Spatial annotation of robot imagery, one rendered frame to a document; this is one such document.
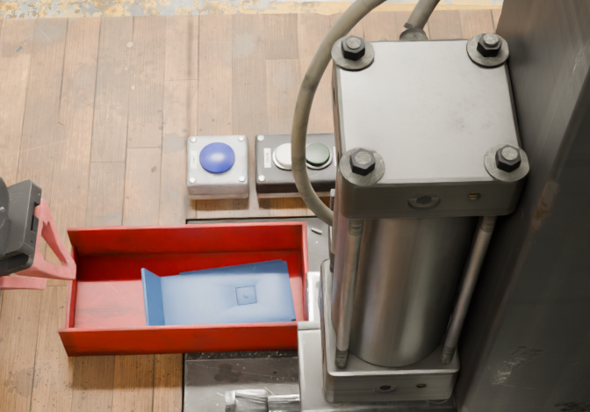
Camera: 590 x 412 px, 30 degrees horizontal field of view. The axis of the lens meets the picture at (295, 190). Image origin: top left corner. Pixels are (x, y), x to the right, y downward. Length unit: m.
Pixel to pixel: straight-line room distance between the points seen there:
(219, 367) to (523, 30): 0.68
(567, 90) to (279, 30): 0.93
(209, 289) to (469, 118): 0.66
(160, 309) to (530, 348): 0.57
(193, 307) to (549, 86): 0.72
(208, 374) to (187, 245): 0.14
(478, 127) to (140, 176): 0.76
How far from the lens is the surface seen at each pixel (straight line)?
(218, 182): 1.22
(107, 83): 1.35
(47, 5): 2.67
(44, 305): 1.20
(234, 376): 1.14
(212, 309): 1.16
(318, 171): 1.22
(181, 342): 1.13
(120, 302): 1.18
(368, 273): 0.63
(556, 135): 0.49
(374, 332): 0.69
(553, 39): 0.50
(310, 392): 0.83
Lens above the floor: 1.95
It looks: 58 degrees down
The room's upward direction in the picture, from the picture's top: 1 degrees clockwise
